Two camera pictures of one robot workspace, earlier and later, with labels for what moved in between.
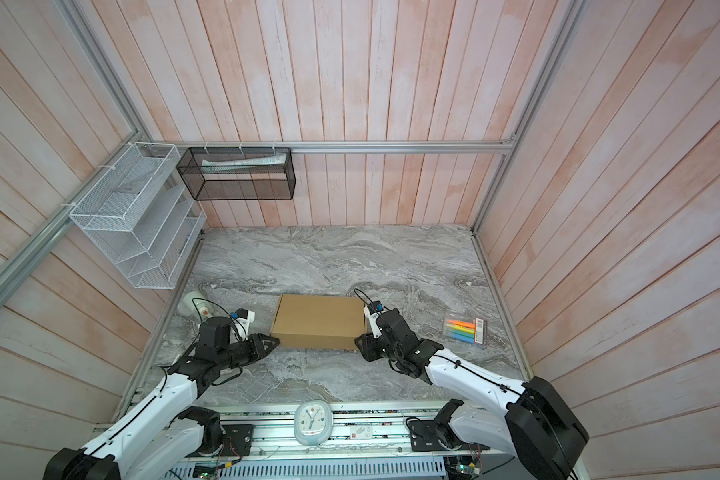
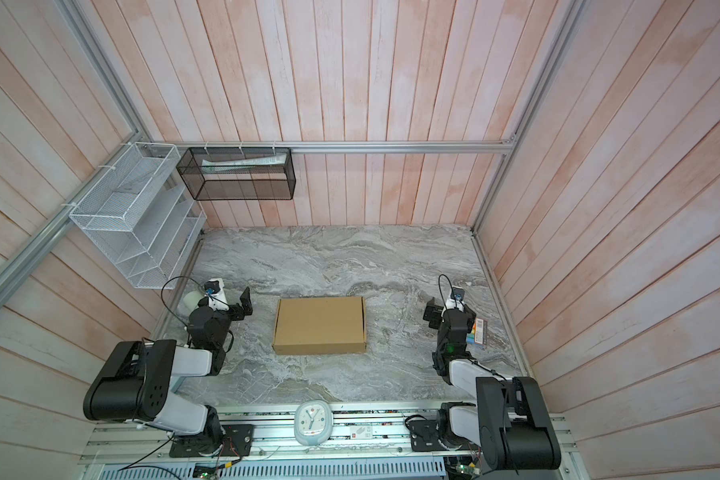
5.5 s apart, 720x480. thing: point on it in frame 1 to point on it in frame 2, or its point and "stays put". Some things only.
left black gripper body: x=249 y=351 to x=235 y=314
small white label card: x=361 y=432 stays put
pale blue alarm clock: x=313 y=423 stays put
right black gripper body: x=374 y=347 to x=435 y=311
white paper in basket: x=210 y=166 stays put
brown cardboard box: x=318 y=322 stays put
